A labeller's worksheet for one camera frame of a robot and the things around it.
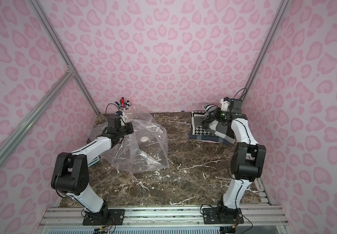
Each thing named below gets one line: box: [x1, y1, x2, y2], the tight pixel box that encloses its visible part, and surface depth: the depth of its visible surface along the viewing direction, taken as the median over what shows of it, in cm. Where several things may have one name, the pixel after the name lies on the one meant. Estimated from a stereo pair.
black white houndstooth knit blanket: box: [191, 110, 216, 137], surface depth 100 cm
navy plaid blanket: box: [189, 125, 234, 146], surface depth 100 cm
